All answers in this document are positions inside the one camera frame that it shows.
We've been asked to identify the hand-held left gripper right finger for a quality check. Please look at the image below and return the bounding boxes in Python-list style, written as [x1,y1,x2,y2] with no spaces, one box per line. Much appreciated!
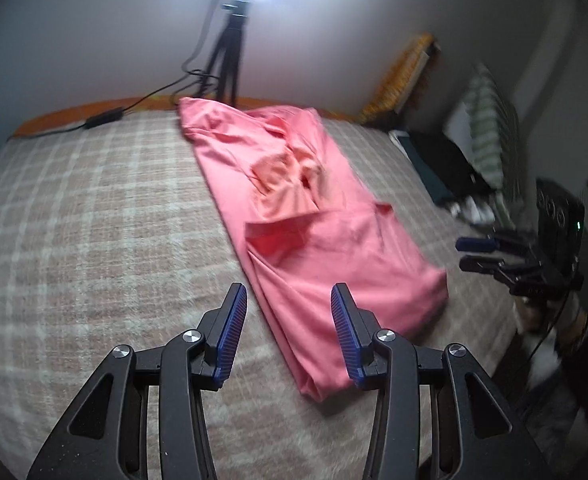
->
[330,283,544,480]

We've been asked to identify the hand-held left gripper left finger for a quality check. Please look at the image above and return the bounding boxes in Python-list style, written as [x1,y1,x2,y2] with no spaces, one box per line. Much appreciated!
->
[26,283,249,480]

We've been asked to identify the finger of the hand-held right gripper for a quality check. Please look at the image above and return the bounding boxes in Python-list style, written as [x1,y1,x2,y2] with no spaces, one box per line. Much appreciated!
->
[455,230,537,256]
[458,255,542,286]

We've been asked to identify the pink garment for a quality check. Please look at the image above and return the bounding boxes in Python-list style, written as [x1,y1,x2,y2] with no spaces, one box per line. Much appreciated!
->
[178,96,448,402]

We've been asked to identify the person's right forearm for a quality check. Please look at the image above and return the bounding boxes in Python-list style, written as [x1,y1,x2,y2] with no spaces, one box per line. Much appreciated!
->
[516,295,588,361]

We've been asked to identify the white socks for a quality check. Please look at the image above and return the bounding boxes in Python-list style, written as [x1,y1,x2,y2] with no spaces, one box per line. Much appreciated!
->
[451,195,494,225]

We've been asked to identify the dark folded cloth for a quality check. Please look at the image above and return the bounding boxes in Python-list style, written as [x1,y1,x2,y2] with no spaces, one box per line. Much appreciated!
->
[389,130,494,206]

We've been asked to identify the striped pillow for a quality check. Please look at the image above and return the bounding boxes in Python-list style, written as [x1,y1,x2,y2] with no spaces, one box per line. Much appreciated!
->
[461,65,524,226]

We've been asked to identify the black power adapter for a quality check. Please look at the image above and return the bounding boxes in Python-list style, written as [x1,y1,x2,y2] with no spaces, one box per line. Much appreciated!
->
[85,106,125,128]

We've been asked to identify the black tripod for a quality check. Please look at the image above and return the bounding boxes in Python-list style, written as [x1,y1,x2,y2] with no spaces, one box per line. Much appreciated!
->
[201,0,252,108]

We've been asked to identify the black cable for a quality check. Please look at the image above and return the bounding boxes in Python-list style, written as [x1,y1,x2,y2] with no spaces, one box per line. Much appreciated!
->
[6,0,225,142]

